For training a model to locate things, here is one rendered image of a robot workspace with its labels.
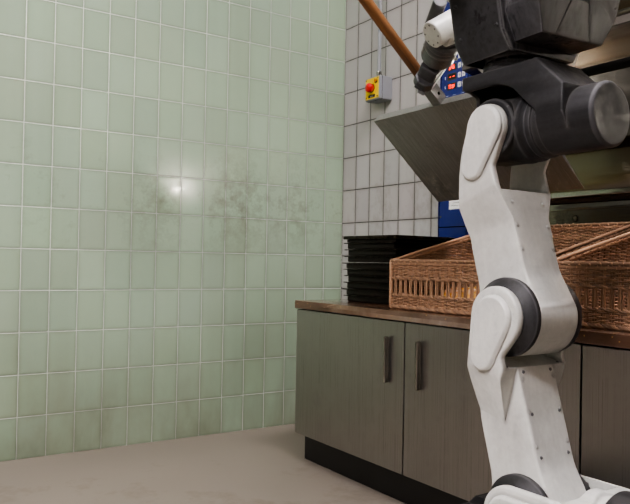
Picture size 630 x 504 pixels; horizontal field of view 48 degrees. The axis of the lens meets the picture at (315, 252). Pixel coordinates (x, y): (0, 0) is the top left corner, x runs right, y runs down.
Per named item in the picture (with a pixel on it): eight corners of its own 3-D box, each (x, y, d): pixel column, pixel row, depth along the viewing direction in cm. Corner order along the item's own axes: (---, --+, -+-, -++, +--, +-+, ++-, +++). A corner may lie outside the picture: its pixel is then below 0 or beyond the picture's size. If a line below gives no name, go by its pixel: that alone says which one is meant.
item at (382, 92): (377, 104, 311) (378, 81, 311) (392, 100, 302) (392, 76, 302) (364, 102, 307) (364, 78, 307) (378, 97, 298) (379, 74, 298)
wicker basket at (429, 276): (491, 305, 250) (492, 226, 251) (643, 317, 204) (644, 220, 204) (384, 308, 223) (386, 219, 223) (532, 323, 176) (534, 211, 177)
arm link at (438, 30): (466, 50, 181) (480, 19, 170) (434, 69, 178) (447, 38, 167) (437, 19, 184) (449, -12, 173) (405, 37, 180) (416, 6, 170)
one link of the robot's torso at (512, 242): (592, 352, 131) (572, 106, 136) (530, 358, 121) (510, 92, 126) (525, 352, 143) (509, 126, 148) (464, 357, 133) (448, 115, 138)
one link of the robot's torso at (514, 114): (567, 162, 134) (567, 99, 135) (520, 155, 127) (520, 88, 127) (512, 169, 145) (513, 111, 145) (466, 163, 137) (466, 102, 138)
